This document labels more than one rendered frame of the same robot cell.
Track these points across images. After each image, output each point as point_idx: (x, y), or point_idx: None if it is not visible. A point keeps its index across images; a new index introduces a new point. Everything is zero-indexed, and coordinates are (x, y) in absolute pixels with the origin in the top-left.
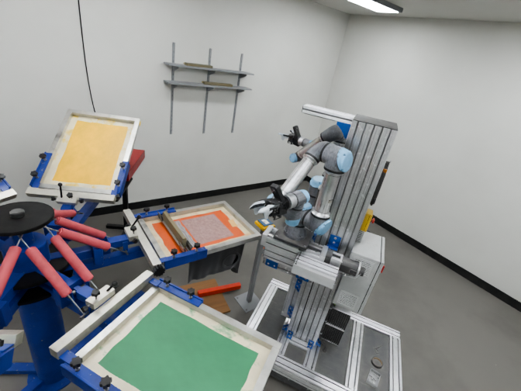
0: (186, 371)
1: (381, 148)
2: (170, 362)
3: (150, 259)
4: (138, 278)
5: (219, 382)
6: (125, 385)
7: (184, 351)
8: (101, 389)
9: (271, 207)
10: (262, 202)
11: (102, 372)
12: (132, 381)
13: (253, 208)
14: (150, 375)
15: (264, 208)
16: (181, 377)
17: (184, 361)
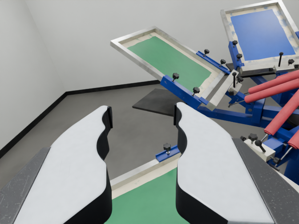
0: (154, 212)
1: None
2: (171, 202)
3: None
4: (297, 187)
5: None
6: (170, 168)
7: (176, 219)
8: (170, 150)
9: (32, 169)
10: (212, 178)
11: None
12: (171, 172)
13: (173, 124)
14: (168, 184)
15: (85, 122)
16: (151, 206)
17: (164, 215)
